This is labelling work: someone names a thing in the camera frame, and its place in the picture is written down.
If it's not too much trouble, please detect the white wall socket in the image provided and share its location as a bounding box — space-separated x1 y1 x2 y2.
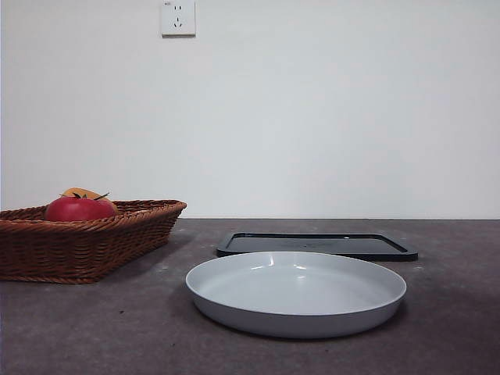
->
161 0 197 38

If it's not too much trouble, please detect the red tomato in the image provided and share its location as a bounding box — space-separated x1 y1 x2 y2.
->
45 191 118 222

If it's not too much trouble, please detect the black rectangular tray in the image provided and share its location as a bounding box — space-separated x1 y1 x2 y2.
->
216 232 419 263

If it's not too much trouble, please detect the grey round plate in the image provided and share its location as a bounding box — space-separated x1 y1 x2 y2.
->
185 251 408 339

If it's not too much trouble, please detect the brown wicker basket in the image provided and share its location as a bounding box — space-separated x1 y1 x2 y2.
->
0 199 188 284

